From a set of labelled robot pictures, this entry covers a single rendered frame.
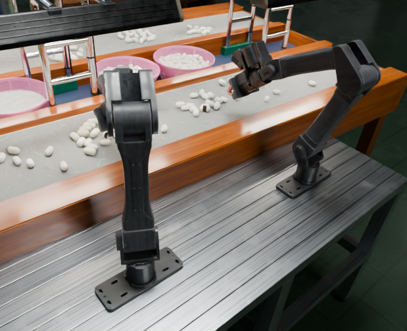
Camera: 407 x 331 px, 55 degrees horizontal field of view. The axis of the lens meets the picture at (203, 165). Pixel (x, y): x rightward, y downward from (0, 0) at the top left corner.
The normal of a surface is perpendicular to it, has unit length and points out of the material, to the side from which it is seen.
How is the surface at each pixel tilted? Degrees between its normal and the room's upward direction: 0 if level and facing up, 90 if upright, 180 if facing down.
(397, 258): 0
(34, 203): 0
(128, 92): 56
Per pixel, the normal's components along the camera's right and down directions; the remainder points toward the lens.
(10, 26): 0.55, 0.02
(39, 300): 0.07, -0.79
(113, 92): 0.17, -0.38
